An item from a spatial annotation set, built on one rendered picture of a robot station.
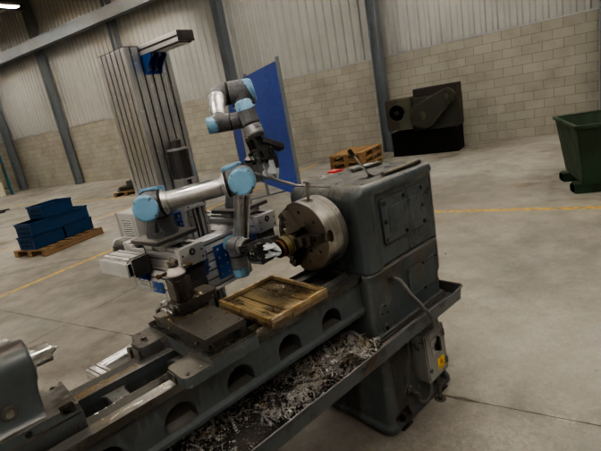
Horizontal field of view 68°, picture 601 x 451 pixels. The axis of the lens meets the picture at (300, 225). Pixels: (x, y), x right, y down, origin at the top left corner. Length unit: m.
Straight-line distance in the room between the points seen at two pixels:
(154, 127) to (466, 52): 10.12
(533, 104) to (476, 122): 1.27
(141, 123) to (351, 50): 10.78
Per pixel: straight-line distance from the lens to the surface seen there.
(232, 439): 1.77
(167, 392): 1.52
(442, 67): 12.00
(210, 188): 1.95
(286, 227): 1.90
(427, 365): 2.40
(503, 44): 11.75
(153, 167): 2.34
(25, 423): 1.51
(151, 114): 2.36
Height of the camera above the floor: 1.63
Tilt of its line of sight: 15 degrees down
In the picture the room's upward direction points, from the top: 10 degrees counter-clockwise
